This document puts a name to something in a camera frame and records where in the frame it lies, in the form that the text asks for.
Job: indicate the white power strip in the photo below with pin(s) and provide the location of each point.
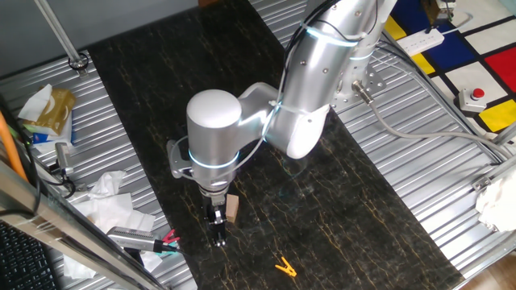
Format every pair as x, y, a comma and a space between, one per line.
419, 41

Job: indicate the gold tissue pack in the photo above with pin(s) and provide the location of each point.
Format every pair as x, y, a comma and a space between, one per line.
56, 110

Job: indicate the grey emergency stop box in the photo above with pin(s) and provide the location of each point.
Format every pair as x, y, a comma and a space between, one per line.
471, 100

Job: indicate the blue and white package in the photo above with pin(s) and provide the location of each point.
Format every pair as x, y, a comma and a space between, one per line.
44, 139

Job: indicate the white tissue sheet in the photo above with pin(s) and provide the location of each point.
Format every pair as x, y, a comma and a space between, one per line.
34, 102

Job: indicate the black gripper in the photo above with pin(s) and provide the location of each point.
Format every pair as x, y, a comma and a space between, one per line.
211, 209

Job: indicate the red clothespin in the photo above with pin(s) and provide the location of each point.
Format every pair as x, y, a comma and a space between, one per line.
171, 235

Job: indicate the black keyboard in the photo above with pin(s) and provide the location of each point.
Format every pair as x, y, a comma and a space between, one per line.
22, 262

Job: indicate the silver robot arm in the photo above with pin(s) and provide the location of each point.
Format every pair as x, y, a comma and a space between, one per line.
213, 133

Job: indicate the orange tube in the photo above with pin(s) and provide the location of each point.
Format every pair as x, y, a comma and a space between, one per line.
10, 149

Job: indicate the small wooden block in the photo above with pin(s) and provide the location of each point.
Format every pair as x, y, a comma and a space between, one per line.
232, 208

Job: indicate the crumpled white tissue ball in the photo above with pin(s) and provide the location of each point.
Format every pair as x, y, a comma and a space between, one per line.
105, 183

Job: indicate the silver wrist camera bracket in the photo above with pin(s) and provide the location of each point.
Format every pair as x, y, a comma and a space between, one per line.
177, 165

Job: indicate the aluminium pole with base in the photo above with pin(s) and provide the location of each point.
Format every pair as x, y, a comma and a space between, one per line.
60, 36

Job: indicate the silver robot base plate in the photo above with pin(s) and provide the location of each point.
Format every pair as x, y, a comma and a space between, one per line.
375, 84

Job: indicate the white cloth bundle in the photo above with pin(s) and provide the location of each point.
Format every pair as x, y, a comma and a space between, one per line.
498, 203

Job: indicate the metal frame bar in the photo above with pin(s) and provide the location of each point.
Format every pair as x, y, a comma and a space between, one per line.
60, 225

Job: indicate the teal clothespin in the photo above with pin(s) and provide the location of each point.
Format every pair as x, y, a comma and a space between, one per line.
171, 244

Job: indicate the black marble pattern mat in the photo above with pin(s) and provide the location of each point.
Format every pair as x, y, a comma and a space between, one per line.
322, 221

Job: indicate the colourful squares floor mat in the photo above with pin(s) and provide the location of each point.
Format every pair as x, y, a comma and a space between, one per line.
455, 52

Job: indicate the orange clothespin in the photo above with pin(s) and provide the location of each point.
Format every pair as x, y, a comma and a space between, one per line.
286, 268

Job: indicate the white tissue paper sheets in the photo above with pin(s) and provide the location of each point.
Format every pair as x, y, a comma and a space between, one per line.
113, 213

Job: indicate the silver corner bracket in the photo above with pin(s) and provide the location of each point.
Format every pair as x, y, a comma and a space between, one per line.
481, 184

